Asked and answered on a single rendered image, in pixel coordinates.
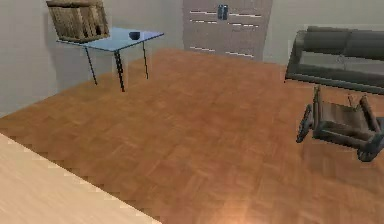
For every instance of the dark grey sofa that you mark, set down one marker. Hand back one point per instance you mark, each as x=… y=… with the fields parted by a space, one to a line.
x=336 y=60

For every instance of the dark blue bowl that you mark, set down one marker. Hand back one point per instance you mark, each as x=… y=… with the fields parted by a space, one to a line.
x=134 y=35

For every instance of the blue glass table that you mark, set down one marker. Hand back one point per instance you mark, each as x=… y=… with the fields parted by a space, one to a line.
x=116 y=41

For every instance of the brown wooden wheeled cart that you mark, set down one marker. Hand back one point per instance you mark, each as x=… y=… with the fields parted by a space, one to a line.
x=343 y=125

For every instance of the brown wicker basket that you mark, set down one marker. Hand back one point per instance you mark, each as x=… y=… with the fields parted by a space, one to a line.
x=78 y=20

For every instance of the grey panelled door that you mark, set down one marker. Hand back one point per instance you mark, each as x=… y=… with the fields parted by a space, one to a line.
x=226 y=30

